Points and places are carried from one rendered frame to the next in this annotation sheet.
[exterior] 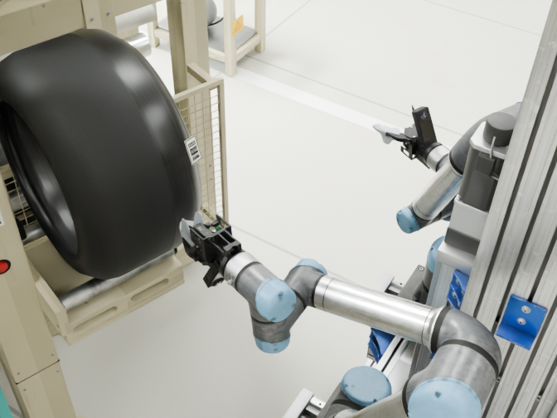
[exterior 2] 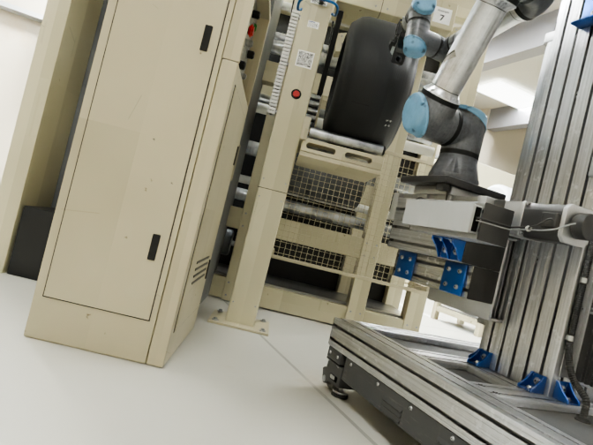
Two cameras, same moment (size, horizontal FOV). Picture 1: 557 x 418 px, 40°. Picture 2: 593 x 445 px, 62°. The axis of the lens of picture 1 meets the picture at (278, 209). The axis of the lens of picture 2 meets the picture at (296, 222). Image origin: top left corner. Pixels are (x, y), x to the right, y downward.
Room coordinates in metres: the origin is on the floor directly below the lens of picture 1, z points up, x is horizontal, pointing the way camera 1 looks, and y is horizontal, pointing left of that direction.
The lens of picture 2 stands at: (-0.48, -0.77, 0.47)
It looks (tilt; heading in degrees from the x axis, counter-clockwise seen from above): 1 degrees up; 37
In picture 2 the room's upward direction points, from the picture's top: 14 degrees clockwise
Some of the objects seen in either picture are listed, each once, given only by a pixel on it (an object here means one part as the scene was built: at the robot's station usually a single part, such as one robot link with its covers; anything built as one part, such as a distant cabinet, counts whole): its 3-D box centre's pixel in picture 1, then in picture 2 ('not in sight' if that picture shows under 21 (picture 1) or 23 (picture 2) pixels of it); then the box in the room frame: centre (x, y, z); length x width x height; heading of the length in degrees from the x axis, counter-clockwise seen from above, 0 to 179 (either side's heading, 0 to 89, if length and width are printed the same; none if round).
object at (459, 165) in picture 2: not in sight; (455, 169); (0.97, -0.21, 0.77); 0.15 x 0.15 x 0.10
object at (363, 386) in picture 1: (363, 399); (462, 131); (0.97, -0.21, 0.88); 0.13 x 0.12 x 0.14; 150
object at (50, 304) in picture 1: (30, 274); (303, 136); (1.31, 0.65, 0.90); 0.40 x 0.03 x 0.10; 39
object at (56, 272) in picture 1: (95, 269); (334, 167); (1.42, 0.51, 0.80); 0.37 x 0.36 x 0.02; 39
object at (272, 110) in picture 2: not in sight; (284, 63); (1.16, 0.75, 1.19); 0.05 x 0.04 x 0.48; 39
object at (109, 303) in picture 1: (118, 292); (341, 155); (1.31, 0.43, 0.84); 0.36 x 0.09 x 0.06; 129
